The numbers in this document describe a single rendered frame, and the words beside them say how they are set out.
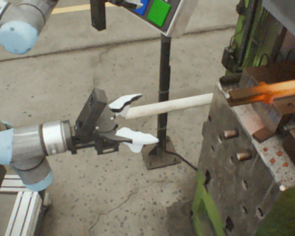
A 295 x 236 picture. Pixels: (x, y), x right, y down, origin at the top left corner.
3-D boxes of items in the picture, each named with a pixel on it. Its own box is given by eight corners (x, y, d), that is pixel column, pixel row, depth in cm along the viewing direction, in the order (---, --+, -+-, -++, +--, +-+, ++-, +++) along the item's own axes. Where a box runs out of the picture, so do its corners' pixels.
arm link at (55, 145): (42, 116, 70) (43, 144, 64) (62, 112, 70) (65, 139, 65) (49, 137, 75) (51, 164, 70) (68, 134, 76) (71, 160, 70)
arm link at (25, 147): (4, 148, 74) (-9, 124, 68) (50, 139, 76) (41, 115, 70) (2, 175, 69) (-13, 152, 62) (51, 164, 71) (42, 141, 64)
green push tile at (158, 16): (160, 27, 103) (170, 5, 100) (146, 18, 107) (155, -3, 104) (163, 28, 104) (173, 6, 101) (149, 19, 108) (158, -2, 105)
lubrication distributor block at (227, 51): (225, 77, 123) (231, 48, 113) (218, 68, 127) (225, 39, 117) (232, 76, 124) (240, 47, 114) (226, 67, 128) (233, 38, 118)
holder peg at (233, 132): (224, 141, 85) (226, 135, 83) (220, 134, 87) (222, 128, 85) (237, 139, 86) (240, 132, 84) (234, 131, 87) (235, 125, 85)
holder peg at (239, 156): (236, 164, 80) (239, 158, 78) (232, 156, 82) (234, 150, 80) (250, 161, 81) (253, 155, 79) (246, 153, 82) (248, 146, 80)
